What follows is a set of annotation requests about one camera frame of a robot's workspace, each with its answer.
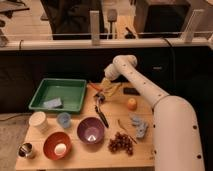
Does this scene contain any red chili pepper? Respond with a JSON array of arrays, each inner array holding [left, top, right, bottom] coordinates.
[[88, 81, 102, 92]]

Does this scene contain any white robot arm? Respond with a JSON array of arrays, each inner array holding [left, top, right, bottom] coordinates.
[[104, 55, 205, 171]]

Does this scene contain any blue plastic cup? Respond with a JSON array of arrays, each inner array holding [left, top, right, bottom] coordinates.
[[57, 112, 71, 128]]

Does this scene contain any white paper cup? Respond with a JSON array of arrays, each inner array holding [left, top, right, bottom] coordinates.
[[29, 111, 48, 133]]

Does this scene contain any small metal cup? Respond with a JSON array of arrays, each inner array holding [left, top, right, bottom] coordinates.
[[18, 143, 35, 159]]

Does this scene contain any orange fruit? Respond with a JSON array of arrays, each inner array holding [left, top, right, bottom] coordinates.
[[126, 98, 137, 111]]

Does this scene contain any thin brown stick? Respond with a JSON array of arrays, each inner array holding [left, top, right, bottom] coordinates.
[[117, 119, 137, 144]]

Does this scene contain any green plastic tray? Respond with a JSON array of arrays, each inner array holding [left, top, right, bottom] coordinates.
[[29, 78, 87, 114]]

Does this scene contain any purple bowl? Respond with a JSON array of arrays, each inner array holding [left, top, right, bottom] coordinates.
[[77, 117, 105, 144]]

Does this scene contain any blue crumpled cloth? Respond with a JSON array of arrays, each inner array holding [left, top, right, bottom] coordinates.
[[131, 115, 148, 139]]

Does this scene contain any bunch of red grapes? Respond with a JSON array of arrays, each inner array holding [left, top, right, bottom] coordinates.
[[108, 132, 133, 156]]

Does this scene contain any red bowl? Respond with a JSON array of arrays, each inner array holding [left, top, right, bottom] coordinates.
[[43, 132, 72, 160]]

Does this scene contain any white egg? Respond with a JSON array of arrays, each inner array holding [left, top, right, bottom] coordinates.
[[54, 143, 66, 155]]

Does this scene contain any black handled tool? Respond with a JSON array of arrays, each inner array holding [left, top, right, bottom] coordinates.
[[95, 105, 109, 128]]

